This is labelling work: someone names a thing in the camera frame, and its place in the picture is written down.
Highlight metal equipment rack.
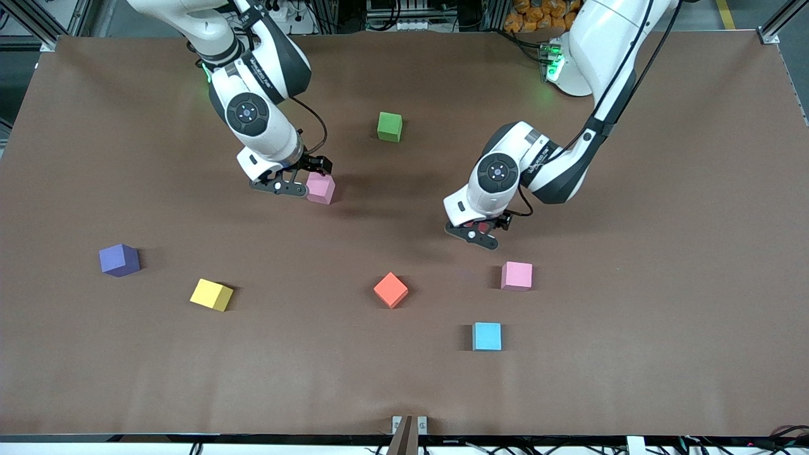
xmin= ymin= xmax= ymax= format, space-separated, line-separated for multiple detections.
xmin=365 ymin=0 xmax=459 ymax=32

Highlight yellow foam block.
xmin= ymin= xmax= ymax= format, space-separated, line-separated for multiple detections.
xmin=190 ymin=279 xmax=234 ymax=313

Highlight light blue foam block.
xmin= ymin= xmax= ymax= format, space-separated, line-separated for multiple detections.
xmin=472 ymin=322 xmax=502 ymax=351

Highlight grey metal bracket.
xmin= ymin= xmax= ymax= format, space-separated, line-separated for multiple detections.
xmin=392 ymin=415 xmax=429 ymax=435

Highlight bag of orange items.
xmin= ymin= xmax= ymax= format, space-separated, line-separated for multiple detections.
xmin=504 ymin=0 xmax=579 ymax=33

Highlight brown camera pole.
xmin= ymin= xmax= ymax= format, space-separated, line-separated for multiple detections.
xmin=386 ymin=415 xmax=419 ymax=455

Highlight aluminium frame profile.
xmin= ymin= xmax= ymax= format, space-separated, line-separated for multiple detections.
xmin=9 ymin=0 xmax=95 ymax=51
xmin=758 ymin=0 xmax=809 ymax=45

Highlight orange foam block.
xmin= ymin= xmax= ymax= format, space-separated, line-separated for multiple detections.
xmin=373 ymin=272 xmax=410 ymax=310

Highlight brown paper table cover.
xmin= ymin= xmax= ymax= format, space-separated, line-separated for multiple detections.
xmin=0 ymin=32 xmax=809 ymax=437

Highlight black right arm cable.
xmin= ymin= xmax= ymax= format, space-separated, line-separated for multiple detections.
xmin=288 ymin=95 xmax=329 ymax=156

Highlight pink foam block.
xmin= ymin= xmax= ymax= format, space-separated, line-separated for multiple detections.
xmin=305 ymin=172 xmax=336 ymax=205
xmin=501 ymin=261 xmax=533 ymax=291

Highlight black floor cables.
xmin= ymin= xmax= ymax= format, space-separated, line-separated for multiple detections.
xmin=373 ymin=435 xmax=809 ymax=455

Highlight white power strip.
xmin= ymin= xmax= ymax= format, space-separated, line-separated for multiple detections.
xmin=272 ymin=0 xmax=317 ymax=35

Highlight purple foam block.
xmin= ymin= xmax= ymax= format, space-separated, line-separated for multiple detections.
xmin=99 ymin=243 xmax=141 ymax=278

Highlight green foam block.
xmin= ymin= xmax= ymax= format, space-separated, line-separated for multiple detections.
xmin=377 ymin=112 xmax=403 ymax=143

